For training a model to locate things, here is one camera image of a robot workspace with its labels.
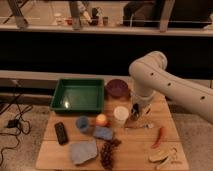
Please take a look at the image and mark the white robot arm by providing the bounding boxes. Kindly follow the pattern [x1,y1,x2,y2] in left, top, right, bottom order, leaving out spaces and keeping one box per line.
[129,51,213,124]

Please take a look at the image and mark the wooden board table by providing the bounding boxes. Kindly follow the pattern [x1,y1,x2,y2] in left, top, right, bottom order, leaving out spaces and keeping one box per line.
[36,92,189,171]

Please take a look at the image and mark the purple bowl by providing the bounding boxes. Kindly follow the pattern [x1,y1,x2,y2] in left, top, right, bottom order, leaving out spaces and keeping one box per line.
[105,79,128,98]

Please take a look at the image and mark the metal fork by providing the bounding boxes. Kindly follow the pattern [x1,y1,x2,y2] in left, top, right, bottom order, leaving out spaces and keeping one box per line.
[125,123,154,129]

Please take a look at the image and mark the grey blue cloth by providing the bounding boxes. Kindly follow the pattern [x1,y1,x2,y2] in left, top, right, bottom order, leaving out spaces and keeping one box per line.
[70,140,98,165]

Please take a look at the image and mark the blue cup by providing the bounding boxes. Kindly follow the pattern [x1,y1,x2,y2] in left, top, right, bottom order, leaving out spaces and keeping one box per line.
[76,116,89,133]

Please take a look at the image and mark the black cables on floor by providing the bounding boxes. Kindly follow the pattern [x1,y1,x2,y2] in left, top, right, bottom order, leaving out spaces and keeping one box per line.
[0,81,34,167]

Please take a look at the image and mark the red chili pepper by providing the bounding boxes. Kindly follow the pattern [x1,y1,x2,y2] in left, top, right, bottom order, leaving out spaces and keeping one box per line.
[151,126,166,149]

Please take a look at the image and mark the white cup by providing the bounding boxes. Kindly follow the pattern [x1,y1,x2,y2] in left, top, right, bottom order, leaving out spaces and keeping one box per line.
[113,106,129,126]

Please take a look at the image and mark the red yellow apple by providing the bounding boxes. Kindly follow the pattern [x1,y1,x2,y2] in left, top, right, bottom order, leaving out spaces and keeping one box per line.
[95,114,108,126]

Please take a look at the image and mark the black remote control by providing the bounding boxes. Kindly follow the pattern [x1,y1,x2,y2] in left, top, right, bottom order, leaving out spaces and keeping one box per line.
[54,122,68,145]

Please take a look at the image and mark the black handled brush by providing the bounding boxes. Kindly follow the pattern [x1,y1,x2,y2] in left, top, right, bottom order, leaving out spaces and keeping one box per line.
[131,103,140,117]

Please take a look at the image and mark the dark metal can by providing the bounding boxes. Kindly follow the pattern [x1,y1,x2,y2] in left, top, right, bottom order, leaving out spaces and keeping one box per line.
[130,103,141,121]

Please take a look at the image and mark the green plastic tray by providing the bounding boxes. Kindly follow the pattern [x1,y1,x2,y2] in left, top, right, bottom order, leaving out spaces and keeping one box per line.
[50,78,104,113]

